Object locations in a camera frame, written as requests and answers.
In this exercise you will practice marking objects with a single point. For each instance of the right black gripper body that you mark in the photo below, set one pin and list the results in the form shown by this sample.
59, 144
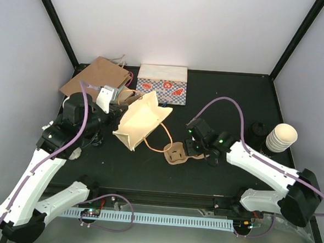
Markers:
193, 150

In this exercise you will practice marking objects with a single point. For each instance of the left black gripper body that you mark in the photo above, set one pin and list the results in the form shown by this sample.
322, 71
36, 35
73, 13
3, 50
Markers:
112, 124

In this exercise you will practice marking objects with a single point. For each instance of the single cardboard cup carrier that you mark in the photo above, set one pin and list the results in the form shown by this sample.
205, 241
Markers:
175, 154

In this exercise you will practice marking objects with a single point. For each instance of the cream paper bag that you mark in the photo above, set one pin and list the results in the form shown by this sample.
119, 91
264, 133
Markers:
140, 120

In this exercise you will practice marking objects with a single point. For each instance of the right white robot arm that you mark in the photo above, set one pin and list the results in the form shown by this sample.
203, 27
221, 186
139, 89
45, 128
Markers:
294, 194

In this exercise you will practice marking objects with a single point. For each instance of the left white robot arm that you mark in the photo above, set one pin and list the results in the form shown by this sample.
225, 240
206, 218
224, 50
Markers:
23, 216

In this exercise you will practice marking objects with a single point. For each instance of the brown kraft paper bag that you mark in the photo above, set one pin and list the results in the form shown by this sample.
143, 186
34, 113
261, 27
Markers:
101, 72

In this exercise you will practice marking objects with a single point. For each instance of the crumpled white paper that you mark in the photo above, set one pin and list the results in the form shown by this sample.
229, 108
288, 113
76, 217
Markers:
48, 125

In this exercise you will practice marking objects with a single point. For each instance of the blue checkered bakery bag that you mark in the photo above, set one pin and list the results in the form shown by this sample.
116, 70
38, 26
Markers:
169, 83

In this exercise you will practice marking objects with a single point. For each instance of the right white cup stack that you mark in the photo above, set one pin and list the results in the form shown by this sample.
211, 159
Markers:
281, 138

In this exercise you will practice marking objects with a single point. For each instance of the small green circuit board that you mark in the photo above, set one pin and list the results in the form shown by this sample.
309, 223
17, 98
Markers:
89, 212

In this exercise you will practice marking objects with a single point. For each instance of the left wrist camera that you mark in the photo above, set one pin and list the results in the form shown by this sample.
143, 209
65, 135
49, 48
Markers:
106, 96

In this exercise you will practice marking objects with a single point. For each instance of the light blue cable duct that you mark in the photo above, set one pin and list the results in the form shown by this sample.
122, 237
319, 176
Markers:
165, 220

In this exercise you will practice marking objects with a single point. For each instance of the left black frame post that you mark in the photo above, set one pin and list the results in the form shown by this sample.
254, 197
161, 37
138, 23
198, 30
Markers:
57, 24

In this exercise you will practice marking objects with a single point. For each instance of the black frame post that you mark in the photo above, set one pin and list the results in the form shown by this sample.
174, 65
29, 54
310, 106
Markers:
57, 24
310, 17

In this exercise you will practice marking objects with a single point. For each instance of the right black frame post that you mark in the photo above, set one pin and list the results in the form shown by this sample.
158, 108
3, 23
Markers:
310, 17

